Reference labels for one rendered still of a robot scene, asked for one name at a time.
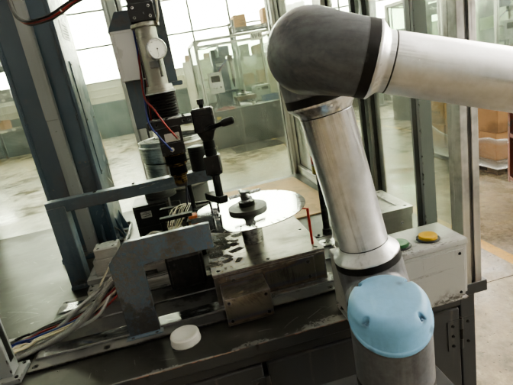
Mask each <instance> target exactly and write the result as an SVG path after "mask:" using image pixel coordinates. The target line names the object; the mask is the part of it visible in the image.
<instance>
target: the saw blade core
mask: <svg viewBox="0 0 513 385"><path fill-rule="evenodd" d="M250 195H251V196H252V197H253V198H254V199H262V200H265V201H266V204H267V207H266V208H265V209H264V210H263V211H261V212H258V213H255V214H252V215H243V216H235V215H230V214H229V212H228V208H229V207H230V206H231V205H233V204H235V203H237V202H238V201H240V197H239V198H236V199H231V200H229V199H228V202H226V203H223V204H219V206H220V210H221V211H220V213H218V214H217V215H214V213H213V214H212V213H211V209H210V205H207V206H205V207H203V208H201V209H199V210H198V211H197V212H196V213H197V217H198V218H194V219H191V221H192V222H191V224H192V225H196V224H199V223H203V222H208V223H209V226H210V230H211V233H234V232H240V230H241V231H250V230H254V229H257V228H264V227H266V226H270V225H273V224H276V223H279V222H282V221H284V220H286V219H287V218H290V217H292V216H294V215H295V214H297V212H300V211H301V210H302V208H303V207H304V206H305V198H304V197H303V196H302V195H300V194H298V193H296V192H291V191H285V190H263V191H260V192H255V193H252V194H250ZM277 219H279V220H282V221H277ZM271 222H272V223H271Z"/></svg>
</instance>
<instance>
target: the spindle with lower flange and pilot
mask: <svg viewBox="0 0 513 385"><path fill-rule="evenodd" d="M242 235H243V240H244V243H245V244H247V245H254V244H259V243H261V242H262V241H263V240H264V237H263V229H262V228H257V227H256V229H254V230H250V231H242Z"/></svg>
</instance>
